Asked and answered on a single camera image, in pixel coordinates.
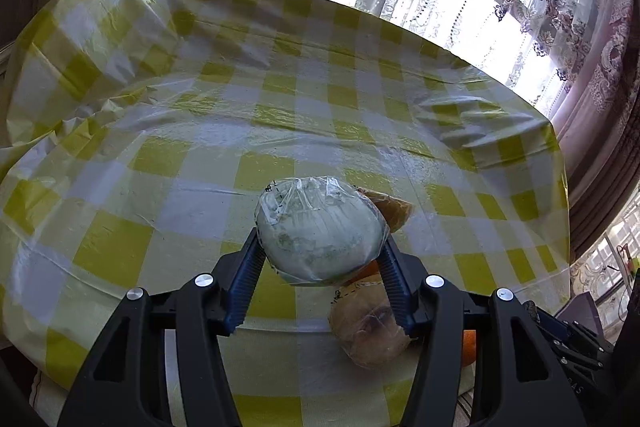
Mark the purple white cardboard box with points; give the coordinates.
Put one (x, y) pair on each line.
(582, 309)

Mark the wrapped pale fruit half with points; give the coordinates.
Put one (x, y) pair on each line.
(362, 321)

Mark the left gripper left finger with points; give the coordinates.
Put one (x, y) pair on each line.
(123, 380)

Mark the brown striped drape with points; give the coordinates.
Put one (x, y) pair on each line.
(602, 163)

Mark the orange tangerine back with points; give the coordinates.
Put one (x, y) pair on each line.
(368, 271)

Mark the yellow checkered plastic tablecloth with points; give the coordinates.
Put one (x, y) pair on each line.
(137, 136)

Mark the floral pink curtain right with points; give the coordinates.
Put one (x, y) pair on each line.
(571, 66)

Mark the orange tangerine middle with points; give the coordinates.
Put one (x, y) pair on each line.
(469, 349)

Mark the orange tangerine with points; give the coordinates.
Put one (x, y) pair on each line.
(469, 349)
(368, 271)

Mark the green round fruit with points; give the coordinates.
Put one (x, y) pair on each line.
(318, 230)

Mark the white round side table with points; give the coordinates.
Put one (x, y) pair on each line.
(626, 254)

